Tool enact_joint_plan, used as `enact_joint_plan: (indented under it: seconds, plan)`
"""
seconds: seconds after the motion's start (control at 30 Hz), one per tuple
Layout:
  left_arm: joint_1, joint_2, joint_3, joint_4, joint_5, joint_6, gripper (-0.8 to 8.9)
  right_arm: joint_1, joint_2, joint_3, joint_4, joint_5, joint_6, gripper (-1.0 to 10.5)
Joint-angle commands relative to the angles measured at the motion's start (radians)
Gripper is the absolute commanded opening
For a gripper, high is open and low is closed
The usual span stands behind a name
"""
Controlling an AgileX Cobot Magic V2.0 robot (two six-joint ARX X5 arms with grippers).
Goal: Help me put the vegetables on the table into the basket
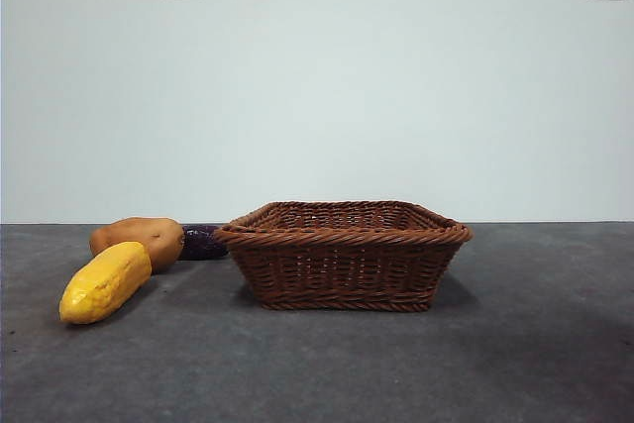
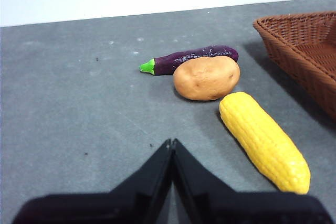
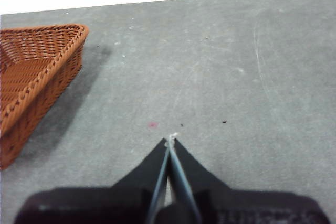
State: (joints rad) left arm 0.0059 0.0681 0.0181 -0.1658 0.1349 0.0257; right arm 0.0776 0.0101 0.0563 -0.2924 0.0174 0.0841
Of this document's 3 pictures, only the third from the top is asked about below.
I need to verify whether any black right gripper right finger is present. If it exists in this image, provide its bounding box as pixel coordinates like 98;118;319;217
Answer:
170;137;331;224

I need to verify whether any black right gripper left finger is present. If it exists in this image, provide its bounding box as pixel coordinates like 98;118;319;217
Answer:
14;137;171;224

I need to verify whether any brown woven wicker basket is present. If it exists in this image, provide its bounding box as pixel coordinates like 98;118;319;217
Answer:
0;24;90;170

